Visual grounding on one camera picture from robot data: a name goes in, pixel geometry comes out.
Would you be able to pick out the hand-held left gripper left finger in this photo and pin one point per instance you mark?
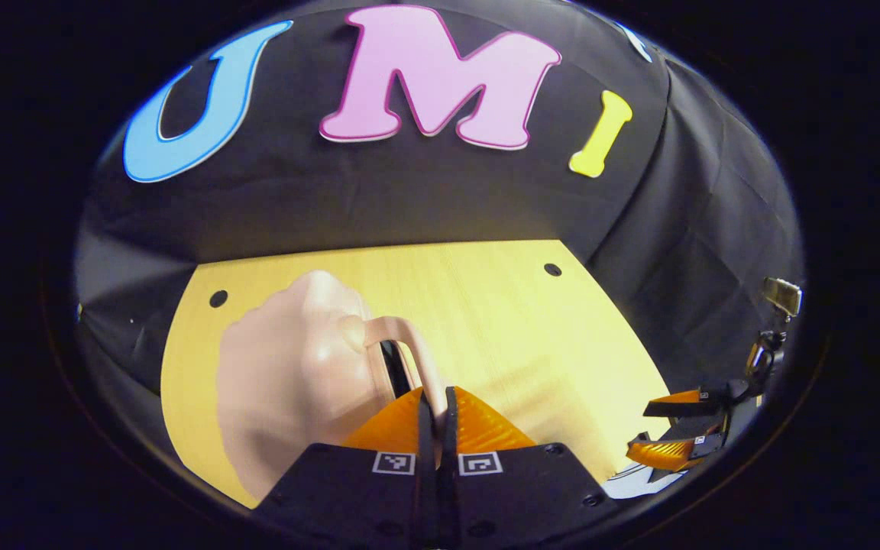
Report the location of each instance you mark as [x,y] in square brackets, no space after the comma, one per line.
[426,473]

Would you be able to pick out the black backdrop cloth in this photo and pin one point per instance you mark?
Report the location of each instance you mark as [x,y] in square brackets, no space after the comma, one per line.
[333,191]

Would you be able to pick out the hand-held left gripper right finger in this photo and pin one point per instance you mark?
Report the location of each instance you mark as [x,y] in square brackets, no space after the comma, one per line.
[448,473]

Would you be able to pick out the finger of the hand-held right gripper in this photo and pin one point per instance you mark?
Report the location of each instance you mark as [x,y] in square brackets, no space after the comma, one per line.
[684,406]
[673,452]

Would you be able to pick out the pink suitcase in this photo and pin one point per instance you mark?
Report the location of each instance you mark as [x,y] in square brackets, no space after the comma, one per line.
[287,382]

